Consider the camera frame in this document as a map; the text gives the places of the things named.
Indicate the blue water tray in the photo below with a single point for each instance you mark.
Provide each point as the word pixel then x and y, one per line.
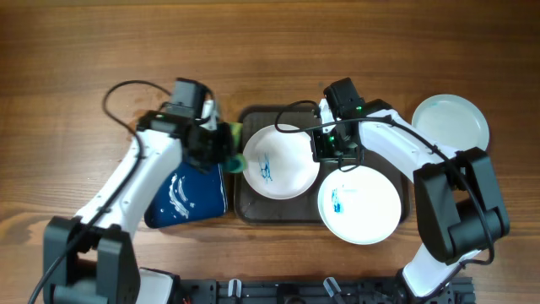
pixel 188 195

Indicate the dark brown serving tray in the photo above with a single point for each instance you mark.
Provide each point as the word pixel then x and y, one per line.
pixel 255 209

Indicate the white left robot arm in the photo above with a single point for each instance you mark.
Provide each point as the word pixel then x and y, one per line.
pixel 90 258

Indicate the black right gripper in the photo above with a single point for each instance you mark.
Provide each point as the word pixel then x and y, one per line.
pixel 317 146

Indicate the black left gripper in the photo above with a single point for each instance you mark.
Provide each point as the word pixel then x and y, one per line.
pixel 223 134

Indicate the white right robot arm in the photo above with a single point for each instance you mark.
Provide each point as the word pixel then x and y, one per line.
pixel 459 206

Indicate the green yellow sponge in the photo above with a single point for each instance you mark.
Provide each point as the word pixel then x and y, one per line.
pixel 235 163

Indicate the white plate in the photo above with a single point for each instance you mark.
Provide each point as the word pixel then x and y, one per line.
pixel 360 206
pixel 280 162

